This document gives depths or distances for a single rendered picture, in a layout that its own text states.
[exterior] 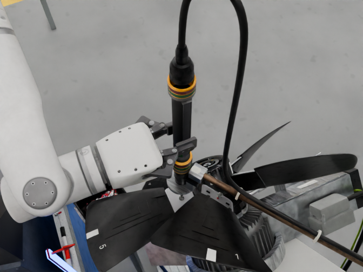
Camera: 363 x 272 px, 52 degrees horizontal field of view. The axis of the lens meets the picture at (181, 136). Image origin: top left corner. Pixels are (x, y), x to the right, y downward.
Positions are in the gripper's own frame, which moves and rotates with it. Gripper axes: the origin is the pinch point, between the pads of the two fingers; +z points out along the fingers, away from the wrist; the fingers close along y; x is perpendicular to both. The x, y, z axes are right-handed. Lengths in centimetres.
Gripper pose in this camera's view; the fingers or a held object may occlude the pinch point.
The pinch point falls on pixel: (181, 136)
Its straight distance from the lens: 68.2
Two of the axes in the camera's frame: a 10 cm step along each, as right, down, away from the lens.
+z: 9.2, -3.5, 2.0
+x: 0.0, -5.2, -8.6
